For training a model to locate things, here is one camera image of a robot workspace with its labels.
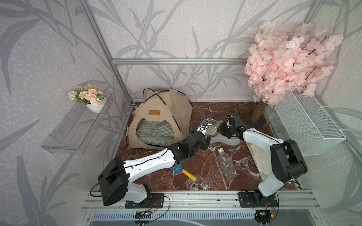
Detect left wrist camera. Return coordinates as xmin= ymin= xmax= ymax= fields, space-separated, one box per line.
xmin=197 ymin=121 xmax=209 ymax=135

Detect pink blossom tree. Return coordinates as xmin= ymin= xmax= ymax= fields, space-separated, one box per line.
xmin=244 ymin=21 xmax=344 ymax=123

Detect grey double pet bowl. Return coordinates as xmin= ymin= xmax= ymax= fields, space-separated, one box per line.
xmin=210 ymin=121 xmax=241 ymax=146

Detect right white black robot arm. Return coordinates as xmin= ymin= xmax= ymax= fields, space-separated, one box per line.
xmin=217 ymin=113 xmax=308 ymax=203

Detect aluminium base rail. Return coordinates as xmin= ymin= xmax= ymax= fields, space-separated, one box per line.
xmin=82 ymin=190 xmax=321 ymax=211

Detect beige pet tent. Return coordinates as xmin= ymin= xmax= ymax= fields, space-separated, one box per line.
xmin=126 ymin=88 xmax=193 ymax=150

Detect steel bowl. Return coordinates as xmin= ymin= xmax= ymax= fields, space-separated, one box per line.
xmin=201 ymin=118 xmax=220 ymax=137

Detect bagged white gloves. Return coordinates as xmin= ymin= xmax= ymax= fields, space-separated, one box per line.
xmin=247 ymin=143 xmax=272 ymax=181

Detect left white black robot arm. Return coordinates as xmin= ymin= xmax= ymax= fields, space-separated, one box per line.
xmin=98 ymin=130 xmax=211 ymax=206

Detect clear plastic bottle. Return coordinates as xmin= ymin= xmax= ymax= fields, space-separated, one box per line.
xmin=218 ymin=148 xmax=237 ymax=180

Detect green checked cushion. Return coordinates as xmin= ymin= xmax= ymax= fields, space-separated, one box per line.
xmin=136 ymin=119 xmax=174 ymax=147

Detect small potted flowers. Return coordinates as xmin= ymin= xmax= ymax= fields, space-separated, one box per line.
xmin=67 ymin=84 xmax=107 ymax=113

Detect clear acrylic shelf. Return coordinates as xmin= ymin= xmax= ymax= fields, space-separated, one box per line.
xmin=41 ymin=93 xmax=114 ymax=154

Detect white wire basket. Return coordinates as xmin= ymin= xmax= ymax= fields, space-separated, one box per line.
xmin=275 ymin=90 xmax=346 ymax=156

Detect blue yellow garden fork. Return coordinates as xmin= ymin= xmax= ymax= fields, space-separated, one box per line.
xmin=170 ymin=164 xmax=198 ymax=182

